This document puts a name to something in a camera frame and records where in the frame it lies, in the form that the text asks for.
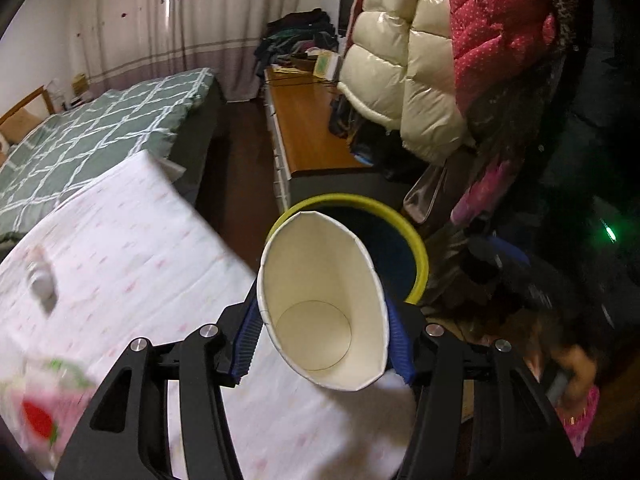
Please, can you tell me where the white paper cup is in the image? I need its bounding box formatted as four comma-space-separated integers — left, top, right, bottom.
256, 211, 390, 391

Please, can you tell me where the white plastic pill bottle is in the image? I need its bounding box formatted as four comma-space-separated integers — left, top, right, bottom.
26, 246, 58, 315

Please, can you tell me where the green and white carton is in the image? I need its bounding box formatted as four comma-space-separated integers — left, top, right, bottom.
1, 359, 96, 471

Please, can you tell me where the yellow rimmed dark trash bin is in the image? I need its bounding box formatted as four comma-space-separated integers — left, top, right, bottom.
269, 193, 428, 304

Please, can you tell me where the white dotted tablecloth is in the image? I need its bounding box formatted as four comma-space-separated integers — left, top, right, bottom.
1, 152, 416, 479

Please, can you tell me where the green plaid quilt bed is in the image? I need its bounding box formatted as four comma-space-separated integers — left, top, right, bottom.
1, 67, 224, 255

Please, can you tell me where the long wooden top cabinet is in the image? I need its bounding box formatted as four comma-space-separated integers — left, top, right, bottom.
262, 64, 402, 214

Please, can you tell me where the cream puffer jacket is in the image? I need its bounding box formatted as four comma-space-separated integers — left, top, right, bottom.
337, 0, 468, 166

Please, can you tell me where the pile of dark clothes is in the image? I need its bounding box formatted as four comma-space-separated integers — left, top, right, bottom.
254, 8, 338, 79

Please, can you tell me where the brown tissue box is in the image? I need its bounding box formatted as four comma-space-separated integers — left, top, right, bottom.
72, 73, 90, 96

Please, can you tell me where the wooden bed headboard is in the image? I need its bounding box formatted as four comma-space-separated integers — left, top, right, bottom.
0, 86, 55, 124

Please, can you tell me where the pink and white curtain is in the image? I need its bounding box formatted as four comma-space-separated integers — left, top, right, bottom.
70, 0, 299, 101

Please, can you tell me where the red dotted quilted jacket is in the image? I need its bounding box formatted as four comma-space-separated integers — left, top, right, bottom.
449, 0, 556, 115

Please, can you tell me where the green picture frame box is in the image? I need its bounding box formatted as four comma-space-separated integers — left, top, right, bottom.
312, 49, 341, 81

